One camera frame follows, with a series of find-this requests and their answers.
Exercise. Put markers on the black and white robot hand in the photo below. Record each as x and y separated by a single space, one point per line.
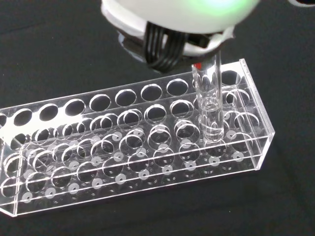
177 14

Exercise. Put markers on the clear acrylic test tube rack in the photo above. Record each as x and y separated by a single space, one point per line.
137 157

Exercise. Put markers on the black bench cloth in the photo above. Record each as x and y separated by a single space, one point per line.
49 49

